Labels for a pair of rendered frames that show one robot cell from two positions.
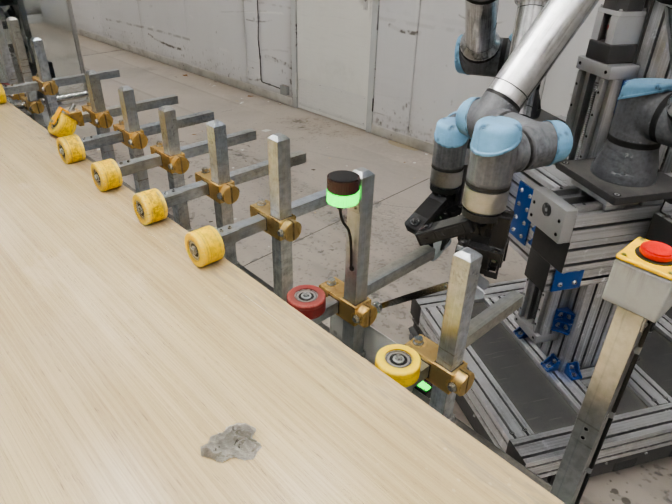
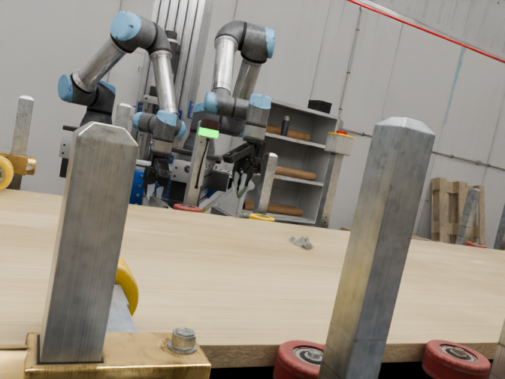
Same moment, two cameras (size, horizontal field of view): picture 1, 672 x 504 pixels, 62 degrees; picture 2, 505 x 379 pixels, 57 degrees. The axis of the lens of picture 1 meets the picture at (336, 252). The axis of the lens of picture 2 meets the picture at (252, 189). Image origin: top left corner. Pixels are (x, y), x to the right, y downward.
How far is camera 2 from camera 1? 140 cm
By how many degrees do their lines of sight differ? 72
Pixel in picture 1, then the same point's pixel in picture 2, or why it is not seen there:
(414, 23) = not seen: outside the picture
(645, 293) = (347, 145)
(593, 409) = (328, 205)
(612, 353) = (334, 177)
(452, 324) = (266, 195)
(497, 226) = (261, 146)
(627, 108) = (206, 115)
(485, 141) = (265, 101)
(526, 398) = not seen: hidden behind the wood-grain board
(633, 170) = (211, 146)
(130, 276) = not seen: hidden behind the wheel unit
